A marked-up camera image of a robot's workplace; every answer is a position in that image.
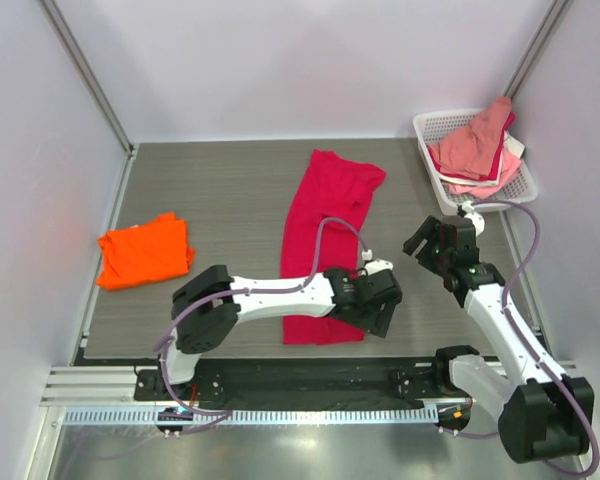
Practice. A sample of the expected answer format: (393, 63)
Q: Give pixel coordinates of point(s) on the crimson red t shirt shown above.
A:
(331, 187)

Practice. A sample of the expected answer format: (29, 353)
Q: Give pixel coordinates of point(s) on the aluminium front rail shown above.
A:
(100, 385)

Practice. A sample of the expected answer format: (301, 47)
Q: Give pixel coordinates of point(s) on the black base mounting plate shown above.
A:
(235, 379)

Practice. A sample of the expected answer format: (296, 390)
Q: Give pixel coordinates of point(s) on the white plastic basket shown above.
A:
(430, 128)

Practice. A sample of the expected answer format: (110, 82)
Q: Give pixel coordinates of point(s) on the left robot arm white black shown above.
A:
(208, 307)

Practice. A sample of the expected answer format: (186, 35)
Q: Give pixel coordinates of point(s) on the salmon pink t shirt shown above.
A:
(472, 153)

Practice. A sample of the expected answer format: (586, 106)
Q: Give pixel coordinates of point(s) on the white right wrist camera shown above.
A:
(469, 210)

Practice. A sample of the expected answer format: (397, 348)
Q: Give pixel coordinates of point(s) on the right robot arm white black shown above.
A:
(542, 413)

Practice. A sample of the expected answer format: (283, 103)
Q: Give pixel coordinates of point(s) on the folded orange t shirt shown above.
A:
(146, 253)

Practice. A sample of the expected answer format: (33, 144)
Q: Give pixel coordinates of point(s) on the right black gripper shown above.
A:
(430, 226)

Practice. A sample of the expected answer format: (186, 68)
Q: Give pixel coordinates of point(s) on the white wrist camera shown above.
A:
(469, 210)
(372, 265)

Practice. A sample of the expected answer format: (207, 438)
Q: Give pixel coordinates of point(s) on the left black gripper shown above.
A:
(377, 318)

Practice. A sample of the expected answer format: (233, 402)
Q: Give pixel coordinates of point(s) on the left aluminium frame post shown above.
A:
(82, 66)

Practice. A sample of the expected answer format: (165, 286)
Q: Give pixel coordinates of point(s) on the white slotted cable duct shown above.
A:
(162, 416)

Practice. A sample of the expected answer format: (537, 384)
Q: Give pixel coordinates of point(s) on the light pink t shirt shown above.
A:
(510, 165)

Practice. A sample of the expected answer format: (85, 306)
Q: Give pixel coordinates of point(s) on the aluminium frame post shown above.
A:
(548, 26)
(82, 66)

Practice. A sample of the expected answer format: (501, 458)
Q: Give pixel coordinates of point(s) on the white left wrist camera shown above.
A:
(372, 265)

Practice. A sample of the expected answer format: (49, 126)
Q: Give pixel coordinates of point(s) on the right aluminium frame post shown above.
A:
(548, 26)

